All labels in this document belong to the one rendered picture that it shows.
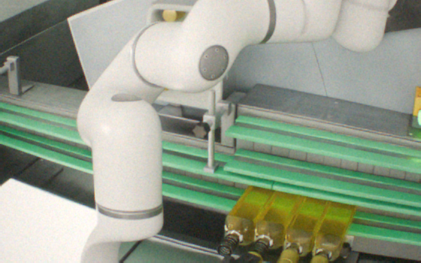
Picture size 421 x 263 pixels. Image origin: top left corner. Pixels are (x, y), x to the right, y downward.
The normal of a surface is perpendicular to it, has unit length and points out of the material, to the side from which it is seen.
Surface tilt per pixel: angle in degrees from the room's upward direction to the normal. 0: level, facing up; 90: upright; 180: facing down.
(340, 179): 90
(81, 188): 89
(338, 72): 0
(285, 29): 52
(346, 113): 90
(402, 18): 2
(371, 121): 90
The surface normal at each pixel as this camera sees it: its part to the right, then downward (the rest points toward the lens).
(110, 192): -0.43, 0.17
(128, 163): 0.22, 0.18
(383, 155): 0.01, -0.90
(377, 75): -0.40, 0.40
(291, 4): 0.45, -0.16
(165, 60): -0.83, 0.10
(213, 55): 0.58, 0.23
